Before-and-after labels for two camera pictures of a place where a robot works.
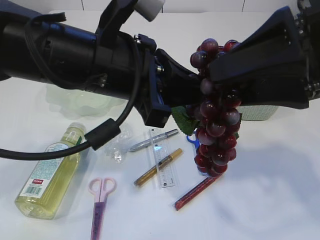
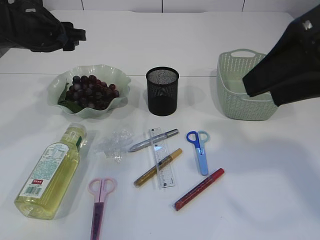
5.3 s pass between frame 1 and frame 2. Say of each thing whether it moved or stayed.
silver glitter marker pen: stayed
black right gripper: moved
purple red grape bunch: moved
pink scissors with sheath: stayed
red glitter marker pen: stayed
